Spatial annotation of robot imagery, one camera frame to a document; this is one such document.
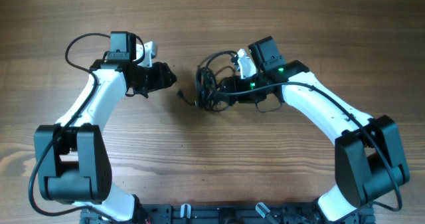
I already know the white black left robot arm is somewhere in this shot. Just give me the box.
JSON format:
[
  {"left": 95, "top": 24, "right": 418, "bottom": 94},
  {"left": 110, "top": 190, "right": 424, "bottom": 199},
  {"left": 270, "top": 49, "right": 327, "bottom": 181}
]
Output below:
[{"left": 28, "top": 31, "right": 177, "bottom": 223}]

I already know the black USB cable gold plug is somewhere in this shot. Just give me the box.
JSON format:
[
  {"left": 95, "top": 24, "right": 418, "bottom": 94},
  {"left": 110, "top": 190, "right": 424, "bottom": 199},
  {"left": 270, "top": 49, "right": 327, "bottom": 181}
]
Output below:
[{"left": 177, "top": 51, "right": 238, "bottom": 112}]

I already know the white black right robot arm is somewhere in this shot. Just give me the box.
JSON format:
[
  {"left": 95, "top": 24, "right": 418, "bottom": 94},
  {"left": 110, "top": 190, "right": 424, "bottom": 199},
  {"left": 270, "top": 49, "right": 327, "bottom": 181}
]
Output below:
[{"left": 209, "top": 37, "right": 410, "bottom": 223}]

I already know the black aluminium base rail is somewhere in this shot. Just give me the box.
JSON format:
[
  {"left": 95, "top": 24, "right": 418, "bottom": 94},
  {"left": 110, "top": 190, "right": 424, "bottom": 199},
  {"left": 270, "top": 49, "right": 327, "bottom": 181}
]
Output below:
[{"left": 79, "top": 202, "right": 376, "bottom": 224}]

